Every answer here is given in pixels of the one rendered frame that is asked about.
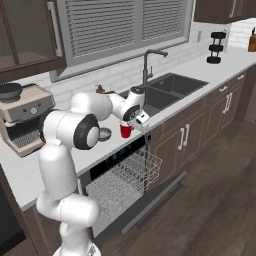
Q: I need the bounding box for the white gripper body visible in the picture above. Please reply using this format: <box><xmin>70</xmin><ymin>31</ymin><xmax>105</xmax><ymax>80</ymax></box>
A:
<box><xmin>133</xmin><ymin>111</ymin><xmax>151</xmax><ymax>131</ymax></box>

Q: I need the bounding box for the red cup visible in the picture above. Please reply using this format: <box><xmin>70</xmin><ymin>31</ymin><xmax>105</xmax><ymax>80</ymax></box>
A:
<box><xmin>119</xmin><ymin>122</ymin><xmax>133</xmax><ymax>139</ymax></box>

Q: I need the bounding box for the grey bowl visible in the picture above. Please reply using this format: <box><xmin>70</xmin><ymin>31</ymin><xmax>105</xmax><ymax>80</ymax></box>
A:
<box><xmin>98</xmin><ymin>127</ymin><xmax>113</xmax><ymax>143</ymax></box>

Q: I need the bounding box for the brown cupboard door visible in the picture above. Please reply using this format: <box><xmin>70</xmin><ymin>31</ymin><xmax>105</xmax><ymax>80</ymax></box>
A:
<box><xmin>181</xmin><ymin>109</ymin><xmax>207</xmax><ymax>165</ymax></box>
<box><xmin>226</xmin><ymin>83</ymin><xmax>245</xmax><ymax>130</ymax></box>
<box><xmin>151</xmin><ymin>123</ymin><xmax>185</xmax><ymax>189</ymax></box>
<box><xmin>203</xmin><ymin>94</ymin><xmax>232</xmax><ymax>145</ymax></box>

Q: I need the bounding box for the dishwasher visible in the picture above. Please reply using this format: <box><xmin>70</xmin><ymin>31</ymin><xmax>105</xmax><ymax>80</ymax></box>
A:
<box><xmin>77</xmin><ymin>132</ymin><xmax>154</xmax><ymax>238</ymax></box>

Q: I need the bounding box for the grey dishwasher door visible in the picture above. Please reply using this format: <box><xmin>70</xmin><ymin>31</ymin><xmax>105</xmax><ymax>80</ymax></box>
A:
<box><xmin>92</xmin><ymin>171</ymin><xmax>188</xmax><ymax>242</ymax></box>

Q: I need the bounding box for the dark double sink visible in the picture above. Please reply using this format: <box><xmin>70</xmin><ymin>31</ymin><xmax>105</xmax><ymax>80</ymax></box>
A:
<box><xmin>119</xmin><ymin>72</ymin><xmax>210</xmax><ymax>118</ymax></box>

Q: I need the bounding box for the dark grey tap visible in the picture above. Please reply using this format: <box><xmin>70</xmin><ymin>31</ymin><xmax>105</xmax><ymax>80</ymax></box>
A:
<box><xmin>142</xmin><ymin>48</ymin><xmax>169</xmax><ymax>88</ymax></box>

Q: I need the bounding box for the brown soap dispenser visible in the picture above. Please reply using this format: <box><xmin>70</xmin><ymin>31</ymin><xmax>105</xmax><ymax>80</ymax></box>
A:
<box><xmin>94</xmin><ymin>83</ymin><xmax>106</xmax><ymax>95</ymax></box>

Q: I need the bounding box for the brown drawer front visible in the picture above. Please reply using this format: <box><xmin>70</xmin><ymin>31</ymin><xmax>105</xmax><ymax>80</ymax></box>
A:
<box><xmin>232</xmin><ymin>70</ymin><xmax>248</xmax><ymax>86</ymax></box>
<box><xmin>212</xmin><ymin>79</ymin><xmax>235</xmax><ymax>100</ymax></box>

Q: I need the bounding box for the window with grey blinds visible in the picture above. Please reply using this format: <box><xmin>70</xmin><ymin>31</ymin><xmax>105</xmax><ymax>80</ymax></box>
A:
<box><xmin>49</xmin><ymin>0</ymin><xmax>196</xmax><ymax>83</ymax></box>

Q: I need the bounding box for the black tiered stand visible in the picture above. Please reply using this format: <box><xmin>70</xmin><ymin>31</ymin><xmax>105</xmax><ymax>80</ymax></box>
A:
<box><xmin>206</xmin><ymin>31</ymin><xmax>228</xmax><ymax>65</ymax></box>

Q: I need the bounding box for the beige coffee machine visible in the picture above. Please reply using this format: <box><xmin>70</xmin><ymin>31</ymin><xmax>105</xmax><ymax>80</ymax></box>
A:
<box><xmin>0</xmin><ymin>83</ymin><xmax>57</xmax><ymax>159</ymax></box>

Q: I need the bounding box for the brown knife block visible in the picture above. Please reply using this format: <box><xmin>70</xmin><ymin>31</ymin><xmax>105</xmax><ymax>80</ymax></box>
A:
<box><xmin>247</xmin><ymin>27</ymin><xmax>256</xmax><ymax>53</ymax></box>

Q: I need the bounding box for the dark grey pan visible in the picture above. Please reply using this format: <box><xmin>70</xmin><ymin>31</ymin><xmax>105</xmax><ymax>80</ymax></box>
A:
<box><xmin>0</xmin><ymin>82</ymin><xmax>24</xmax><ymax>104</ymax></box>

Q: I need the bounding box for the black appliance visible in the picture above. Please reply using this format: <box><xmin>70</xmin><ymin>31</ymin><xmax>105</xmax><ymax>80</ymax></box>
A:
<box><xmin>0</xmin><ymin>185</ymin><xmax>27</xmax><ymax>248</ymax></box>

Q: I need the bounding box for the white cupboard door handle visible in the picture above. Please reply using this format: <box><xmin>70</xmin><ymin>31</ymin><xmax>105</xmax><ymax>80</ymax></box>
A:
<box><xmin>183</xmin><ymin>123</ymin><xmax>191</xmax><ymax>147</ymax></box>
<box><xmin>177</xmin><ymin>127</ymin><xmax>186</xmax><ymax>151</ymax></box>
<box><xmin>222</xmin><ymin>94</ymin><xmax>231</xmax><ymax>115</ymax></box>
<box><xmin>227</xmin><ymin>92</ymin><xmax>234</xmax><ymax>113</ymax></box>

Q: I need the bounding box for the white wire dishwasher rack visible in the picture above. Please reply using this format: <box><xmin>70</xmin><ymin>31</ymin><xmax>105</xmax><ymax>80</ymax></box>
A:
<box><xmin>85</xmin><ymin>148</ymin><xmax>163</xmax><ymax>222</ymax></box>

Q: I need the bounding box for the dark dishwasher door handle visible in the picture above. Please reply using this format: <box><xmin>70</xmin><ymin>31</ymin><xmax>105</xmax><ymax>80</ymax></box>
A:
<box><xmin>134</xmin><ymin>181</ymin><xmax>185</xmax><ymax>231</ymax></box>

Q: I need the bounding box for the silver wall cupboard handle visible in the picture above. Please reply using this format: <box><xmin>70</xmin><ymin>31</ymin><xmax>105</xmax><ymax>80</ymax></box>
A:
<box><xmin>46</xmin><ymin>1</ymin><xmax>64</xmax><ymax>58</ymax></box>

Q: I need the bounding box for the dark brown wall cupboard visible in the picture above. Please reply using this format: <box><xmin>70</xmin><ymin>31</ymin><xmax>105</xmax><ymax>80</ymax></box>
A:
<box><xmin>193</xmin><ymin>0</ymin><xmax>256</xmax><ymax>25</ymax></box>

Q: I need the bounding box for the brown glass-front wall cupboard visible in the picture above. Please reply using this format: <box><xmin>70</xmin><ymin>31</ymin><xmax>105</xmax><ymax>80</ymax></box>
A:
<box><xmin>0</xmin><ymin>0</ymin><xmax>68</xmax><ymax>85</ymax></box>

